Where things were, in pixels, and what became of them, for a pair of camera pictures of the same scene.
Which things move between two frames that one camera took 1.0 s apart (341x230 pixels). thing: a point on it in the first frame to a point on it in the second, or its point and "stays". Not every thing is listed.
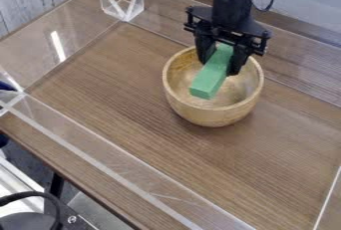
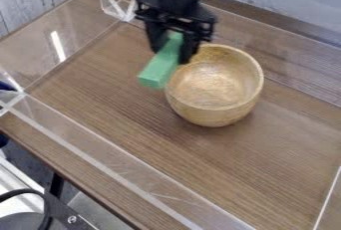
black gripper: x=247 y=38 to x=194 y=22
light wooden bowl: x=232 y=99 stays
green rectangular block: x=214 y=72 to x=157 y=73
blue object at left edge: x=5 y=86 stays
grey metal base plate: x=71 y=221 stays
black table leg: x=56 y=186 stays
